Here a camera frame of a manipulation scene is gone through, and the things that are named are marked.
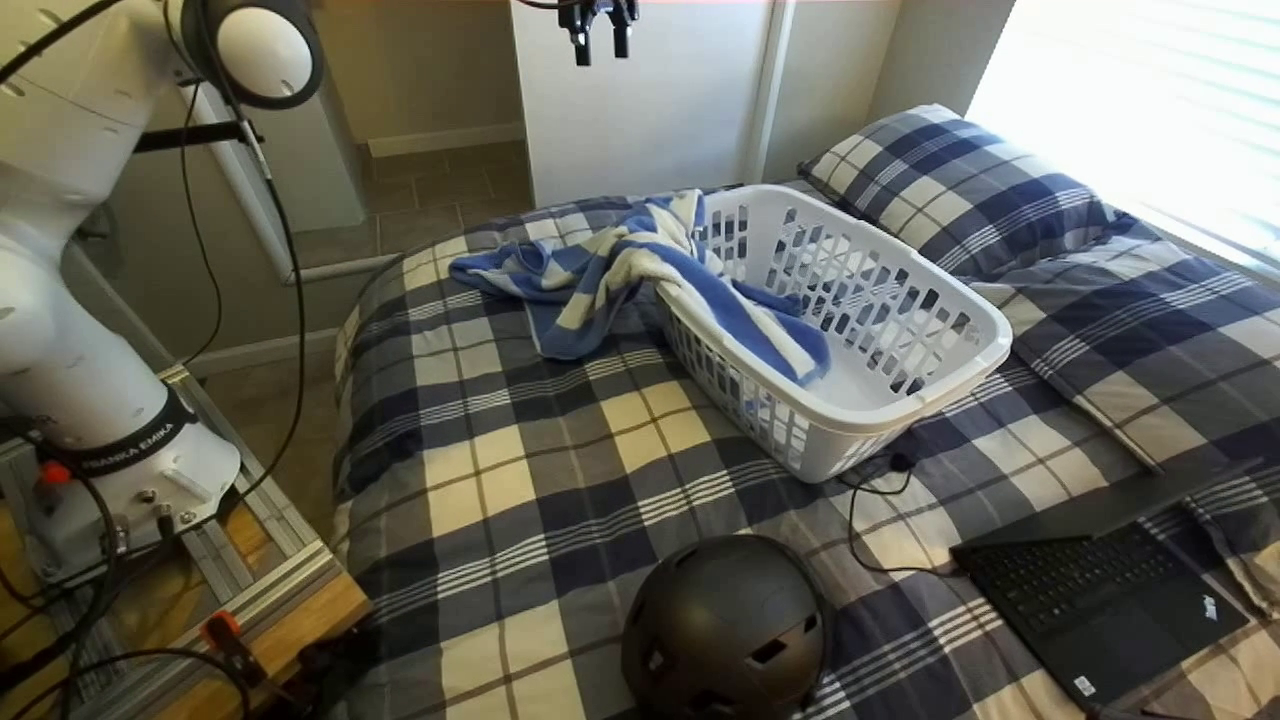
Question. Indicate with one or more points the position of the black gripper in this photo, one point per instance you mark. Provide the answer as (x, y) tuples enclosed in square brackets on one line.
[(580, 15)]

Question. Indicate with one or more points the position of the blue white striped towel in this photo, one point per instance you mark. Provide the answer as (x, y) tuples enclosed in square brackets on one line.
[(579, 289)]

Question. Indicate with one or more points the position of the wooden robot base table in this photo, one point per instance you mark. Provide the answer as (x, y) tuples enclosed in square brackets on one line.
[(206, 627)]

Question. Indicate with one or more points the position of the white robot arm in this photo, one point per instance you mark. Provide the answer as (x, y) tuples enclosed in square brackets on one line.
[(76, 95)]

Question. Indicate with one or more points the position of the white plastic laundry basket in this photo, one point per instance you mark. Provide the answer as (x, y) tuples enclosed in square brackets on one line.
[(903, 335)]

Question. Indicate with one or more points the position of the plaid pillow near window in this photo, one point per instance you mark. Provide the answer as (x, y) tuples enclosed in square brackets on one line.
[(962, 195)]

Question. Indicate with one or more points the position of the plaid bed comforter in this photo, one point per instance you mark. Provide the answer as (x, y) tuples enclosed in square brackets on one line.
[(501, 514)]

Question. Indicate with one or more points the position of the white window blinds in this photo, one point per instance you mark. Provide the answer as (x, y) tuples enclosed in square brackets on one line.
[(1160, 104)]

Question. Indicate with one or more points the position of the black bicycle helmet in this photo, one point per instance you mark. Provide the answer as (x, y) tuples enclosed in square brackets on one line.
[(726, 628)]

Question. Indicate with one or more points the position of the black laptop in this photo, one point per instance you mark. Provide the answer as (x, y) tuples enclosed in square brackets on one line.
[(1099, 597)]

